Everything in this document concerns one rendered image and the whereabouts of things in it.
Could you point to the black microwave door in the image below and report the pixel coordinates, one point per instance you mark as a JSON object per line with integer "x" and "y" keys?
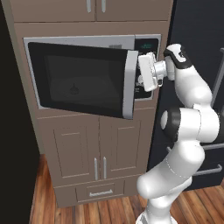
{"x": 81, "y": 78}

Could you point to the brown tall cabinet frame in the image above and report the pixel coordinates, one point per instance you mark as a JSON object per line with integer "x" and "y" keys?
{"x": 87, "y": 28}

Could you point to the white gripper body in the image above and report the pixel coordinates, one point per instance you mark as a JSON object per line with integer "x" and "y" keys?
{"x": 148, "y": 71}

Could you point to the brown drawer front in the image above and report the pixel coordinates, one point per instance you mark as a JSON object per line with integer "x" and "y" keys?
{"x": 100, "y": 191}

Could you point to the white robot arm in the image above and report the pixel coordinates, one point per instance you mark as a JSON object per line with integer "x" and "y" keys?
{"x": 189, "y": 122}

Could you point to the black fridge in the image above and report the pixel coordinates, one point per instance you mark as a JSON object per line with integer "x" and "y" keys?
{"x": 198, "y": 26}

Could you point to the brown panelled cupboard door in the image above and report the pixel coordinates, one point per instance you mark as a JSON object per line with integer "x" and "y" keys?
{"x": 68, "y": 148}
{"x": 125, "y": 143}

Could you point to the brown plain cupboard door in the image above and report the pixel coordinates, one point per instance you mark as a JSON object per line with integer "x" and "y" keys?
{"x": 49, "y": 10}
{"x": 134, "y": 10}

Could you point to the silver microwave oven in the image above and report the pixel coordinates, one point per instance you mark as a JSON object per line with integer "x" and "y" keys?
{"x": 87, "y": 40}

